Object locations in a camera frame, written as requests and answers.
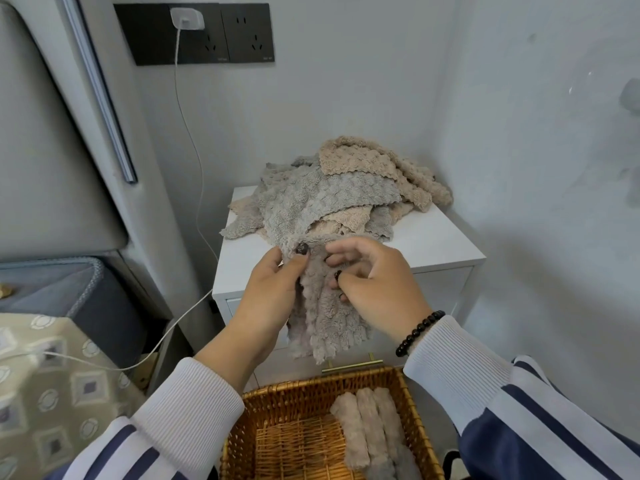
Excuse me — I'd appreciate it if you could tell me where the person's right hand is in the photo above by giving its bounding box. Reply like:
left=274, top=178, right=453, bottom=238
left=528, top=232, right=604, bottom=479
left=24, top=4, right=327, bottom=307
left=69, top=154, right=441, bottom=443
left=325, top=237, right=433, bottom=347

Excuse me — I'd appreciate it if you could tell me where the person's left hand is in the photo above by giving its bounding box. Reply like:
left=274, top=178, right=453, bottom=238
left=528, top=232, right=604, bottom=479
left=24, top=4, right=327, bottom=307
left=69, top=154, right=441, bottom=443
left=227, top=243, right=313, bottom=368

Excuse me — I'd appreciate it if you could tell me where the single beige towel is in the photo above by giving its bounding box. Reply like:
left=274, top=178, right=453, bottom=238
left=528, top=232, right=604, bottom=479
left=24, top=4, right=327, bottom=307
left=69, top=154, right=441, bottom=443
left=329, top=393, right=371, bottom=471
left=373, top=387, right=406, bottom=455
left=355, top=387, right=393, bottom=465

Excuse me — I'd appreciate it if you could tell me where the pile of beige grey towels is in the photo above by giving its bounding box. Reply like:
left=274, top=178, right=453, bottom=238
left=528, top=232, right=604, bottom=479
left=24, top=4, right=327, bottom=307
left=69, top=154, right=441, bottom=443
left=219, top=135, right=455, bottom=245

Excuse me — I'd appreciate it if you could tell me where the orange wicker basket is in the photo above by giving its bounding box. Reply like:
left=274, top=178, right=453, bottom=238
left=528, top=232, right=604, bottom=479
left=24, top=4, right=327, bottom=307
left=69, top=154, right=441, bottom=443
left=219, top=365, right=446, bottom=480

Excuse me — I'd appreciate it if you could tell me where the person's right forearm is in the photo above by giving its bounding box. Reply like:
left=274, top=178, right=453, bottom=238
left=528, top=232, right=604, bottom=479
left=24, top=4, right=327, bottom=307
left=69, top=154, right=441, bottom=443
left=402, top=314, right=640, bottom=480

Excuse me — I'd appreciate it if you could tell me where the person's left forearm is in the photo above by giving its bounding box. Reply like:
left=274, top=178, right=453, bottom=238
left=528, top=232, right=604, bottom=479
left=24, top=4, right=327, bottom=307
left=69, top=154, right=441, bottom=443
left=59, top=334, right=246, bottom=480

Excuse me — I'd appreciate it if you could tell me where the white nightstand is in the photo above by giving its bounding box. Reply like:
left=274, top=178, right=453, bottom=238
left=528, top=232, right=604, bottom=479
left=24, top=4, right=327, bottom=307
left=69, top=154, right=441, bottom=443
left=212, top=185, right=487, bottom=391

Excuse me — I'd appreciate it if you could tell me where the patterned beige bedspread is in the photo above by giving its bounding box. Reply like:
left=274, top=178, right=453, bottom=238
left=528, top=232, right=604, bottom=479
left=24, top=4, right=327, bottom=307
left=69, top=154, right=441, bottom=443
left=0, top=313, right=149, bottom=480

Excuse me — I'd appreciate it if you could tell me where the grey padded headboard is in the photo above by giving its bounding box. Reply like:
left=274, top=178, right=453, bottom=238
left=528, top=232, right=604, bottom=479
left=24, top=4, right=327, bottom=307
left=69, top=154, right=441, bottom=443
left=0, top=2, right=130, bottom=263

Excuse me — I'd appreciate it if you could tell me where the silver headboard trim strip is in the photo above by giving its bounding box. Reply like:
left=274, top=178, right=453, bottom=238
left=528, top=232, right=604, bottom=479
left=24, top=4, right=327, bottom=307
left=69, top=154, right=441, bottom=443
left=59, top=0, right=139, bottom=185

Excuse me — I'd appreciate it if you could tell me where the white charger plug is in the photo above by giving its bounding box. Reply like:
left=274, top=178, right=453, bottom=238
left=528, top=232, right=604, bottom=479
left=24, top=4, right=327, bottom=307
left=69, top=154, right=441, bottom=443
left=169, top=7, right=205, bottom=31

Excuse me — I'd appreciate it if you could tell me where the black bead bracelet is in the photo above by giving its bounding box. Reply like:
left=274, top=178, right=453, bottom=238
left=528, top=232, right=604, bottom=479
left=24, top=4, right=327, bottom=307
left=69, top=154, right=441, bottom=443
left=395, top=309, right=447, bottom=359

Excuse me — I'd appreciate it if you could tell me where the short gold drawer handle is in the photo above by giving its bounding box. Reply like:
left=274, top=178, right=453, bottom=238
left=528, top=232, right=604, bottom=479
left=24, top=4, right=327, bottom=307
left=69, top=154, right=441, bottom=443
left=321, top=352, right=385, bottom=375

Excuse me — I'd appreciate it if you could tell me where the white charging cable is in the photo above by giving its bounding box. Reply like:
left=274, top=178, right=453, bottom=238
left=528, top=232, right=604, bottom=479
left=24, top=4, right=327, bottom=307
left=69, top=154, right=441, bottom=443
left=0, top=29, right=221, bottom=371

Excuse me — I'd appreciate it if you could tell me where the narrow black wall socket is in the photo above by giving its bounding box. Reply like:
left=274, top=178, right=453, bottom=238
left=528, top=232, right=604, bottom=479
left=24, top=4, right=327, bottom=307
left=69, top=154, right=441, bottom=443
left=221, top=3, right=276, bottom=64

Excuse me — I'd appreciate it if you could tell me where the wide black wall socket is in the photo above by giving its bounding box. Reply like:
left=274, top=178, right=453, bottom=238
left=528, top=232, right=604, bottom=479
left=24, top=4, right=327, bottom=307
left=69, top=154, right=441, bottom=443
left=113, top=2, right=231, bottom=67

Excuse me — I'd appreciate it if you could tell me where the white wall hook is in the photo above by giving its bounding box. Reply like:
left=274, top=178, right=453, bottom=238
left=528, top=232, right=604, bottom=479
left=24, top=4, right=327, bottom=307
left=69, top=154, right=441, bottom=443
left=619, top=77, right=640, bottom=115

